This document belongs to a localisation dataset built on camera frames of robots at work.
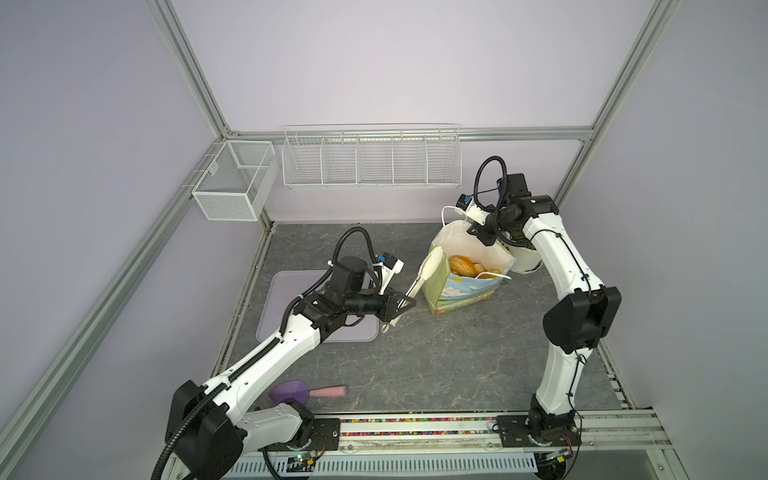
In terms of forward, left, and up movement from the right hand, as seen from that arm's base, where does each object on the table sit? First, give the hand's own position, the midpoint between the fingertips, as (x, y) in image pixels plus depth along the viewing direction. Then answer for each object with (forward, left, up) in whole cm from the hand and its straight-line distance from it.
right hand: (476, 228), depth 87 cm
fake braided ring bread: (-22, +2, +7) cm, 23 cm away
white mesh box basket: (+23, +80, -1) cm, 84 cm away
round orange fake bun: (-9, +4, -7) cm, 12 cm away
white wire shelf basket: (+26, +32, +8) cm, 42 cm away
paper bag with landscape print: (-18, +10, -6) cm, 21 cm away
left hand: (-26, +20, 0) cm, 33 cm away
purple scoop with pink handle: (-40, +50, -22) cm, 67 cm away
